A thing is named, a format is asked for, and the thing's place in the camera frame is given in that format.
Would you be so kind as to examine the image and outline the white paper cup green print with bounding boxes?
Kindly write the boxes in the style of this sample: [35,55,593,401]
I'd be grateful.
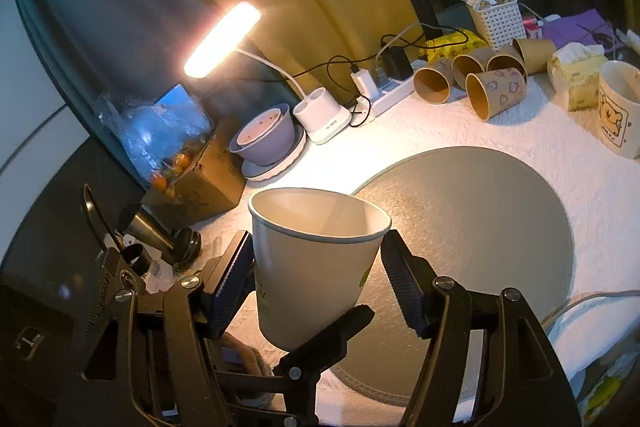
[248,187,392,352]

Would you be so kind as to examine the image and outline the brown paper cup leftmost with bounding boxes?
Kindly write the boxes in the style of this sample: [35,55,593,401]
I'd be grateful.
[413,57,454,104]

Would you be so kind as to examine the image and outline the brown printed paper cup front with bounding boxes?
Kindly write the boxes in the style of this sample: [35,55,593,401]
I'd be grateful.
[465,67,526,121]

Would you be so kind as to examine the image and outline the brown paper cup rightmost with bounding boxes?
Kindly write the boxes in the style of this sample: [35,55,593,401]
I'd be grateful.
[512,39,556,75]

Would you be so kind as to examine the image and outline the steel flask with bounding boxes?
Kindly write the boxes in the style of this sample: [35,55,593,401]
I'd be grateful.
[117,204,202,272]

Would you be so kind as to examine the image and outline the round grey mat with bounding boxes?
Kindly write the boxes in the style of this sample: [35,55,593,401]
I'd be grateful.
[332,146,574,405]

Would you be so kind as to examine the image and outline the brown cardboard box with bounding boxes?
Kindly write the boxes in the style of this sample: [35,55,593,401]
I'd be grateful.
[141,116,245,230]

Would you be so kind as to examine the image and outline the white scalloped plate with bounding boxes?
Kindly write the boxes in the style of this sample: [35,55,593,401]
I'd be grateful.
[241,124,307,182]

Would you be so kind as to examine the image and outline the purple bowl with pink lid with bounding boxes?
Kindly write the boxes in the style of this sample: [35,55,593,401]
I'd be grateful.
[229,103,295,166]

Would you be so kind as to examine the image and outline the plastic bag of fruit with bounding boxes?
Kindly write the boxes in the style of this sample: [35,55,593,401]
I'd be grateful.
[96,83,215,191]

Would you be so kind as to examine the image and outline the white desk lamp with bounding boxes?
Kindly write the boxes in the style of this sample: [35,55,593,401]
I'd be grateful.
[183,1,352,145]

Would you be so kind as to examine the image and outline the white power strip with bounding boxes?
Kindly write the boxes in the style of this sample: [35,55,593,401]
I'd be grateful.
[358,76,414,119]

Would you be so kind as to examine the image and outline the white USB charger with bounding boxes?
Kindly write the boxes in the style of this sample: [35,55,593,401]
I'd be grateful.
[350,64,380,101]

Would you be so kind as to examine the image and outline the black power adapter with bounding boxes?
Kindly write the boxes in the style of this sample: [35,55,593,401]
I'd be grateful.
[381,46,413,80]

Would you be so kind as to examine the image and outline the yellow snack packet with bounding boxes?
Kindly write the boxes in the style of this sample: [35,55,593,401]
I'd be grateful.
[419,29,487,63]

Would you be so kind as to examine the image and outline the yellow tissue pack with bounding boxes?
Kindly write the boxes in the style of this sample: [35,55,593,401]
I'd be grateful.
[547,42,608,112]

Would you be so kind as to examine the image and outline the white lattice basket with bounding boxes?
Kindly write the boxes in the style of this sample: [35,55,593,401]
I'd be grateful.
[461,0,526,51]

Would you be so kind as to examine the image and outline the white ceramic bear mug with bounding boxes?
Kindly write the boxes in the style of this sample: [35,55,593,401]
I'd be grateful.
[598,61,640,159]

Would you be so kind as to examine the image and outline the pink small box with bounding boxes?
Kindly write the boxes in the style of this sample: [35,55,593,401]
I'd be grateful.
[522,16,542,39]

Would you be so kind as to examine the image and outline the purple notebook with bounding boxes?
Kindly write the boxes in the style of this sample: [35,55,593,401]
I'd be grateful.
[541,9,624,55]

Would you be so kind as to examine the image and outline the black scissors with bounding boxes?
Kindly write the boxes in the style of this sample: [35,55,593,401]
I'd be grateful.
[577,23,617,53]

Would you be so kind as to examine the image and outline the black cable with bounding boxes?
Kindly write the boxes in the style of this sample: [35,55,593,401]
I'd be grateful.
[240,26,471,128]

